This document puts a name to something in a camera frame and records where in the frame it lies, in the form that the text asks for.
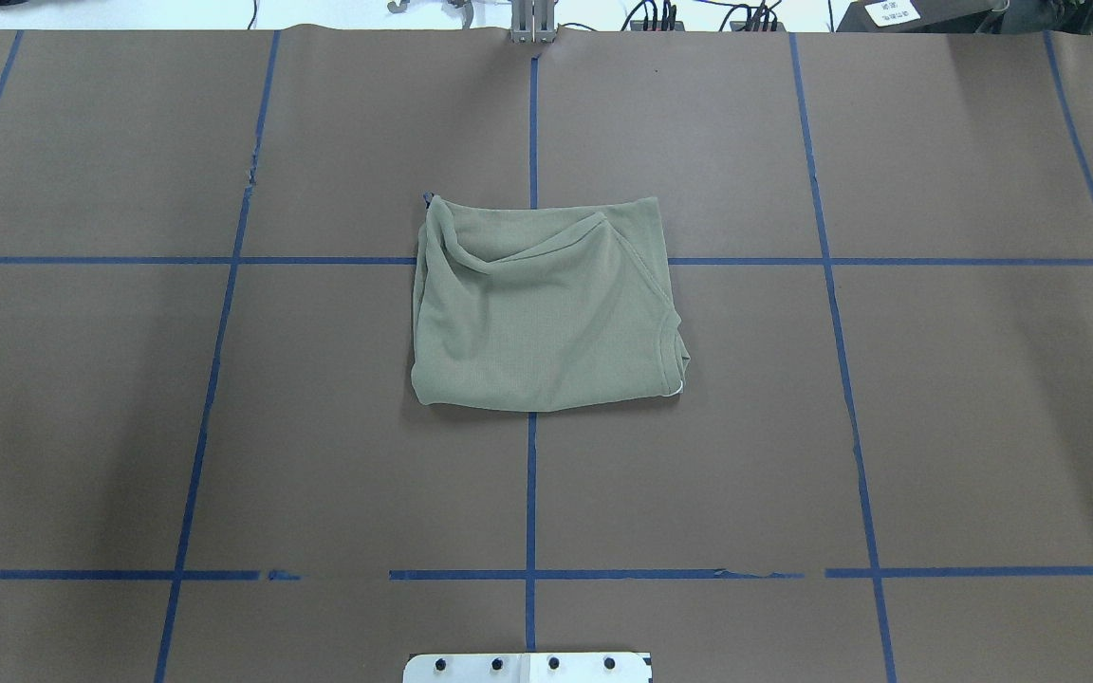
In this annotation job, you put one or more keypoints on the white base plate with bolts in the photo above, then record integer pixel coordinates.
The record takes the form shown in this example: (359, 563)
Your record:
(530, 667)

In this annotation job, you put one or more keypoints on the brown table cover mat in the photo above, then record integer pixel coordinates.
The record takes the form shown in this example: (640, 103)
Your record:
(213, 466)

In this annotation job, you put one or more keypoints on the green long-sleeve shirt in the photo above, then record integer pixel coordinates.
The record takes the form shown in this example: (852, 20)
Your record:
(541, 310)

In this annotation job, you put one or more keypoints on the grey aluminium post bracket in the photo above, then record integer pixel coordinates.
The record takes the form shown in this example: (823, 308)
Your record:
(533, 22)

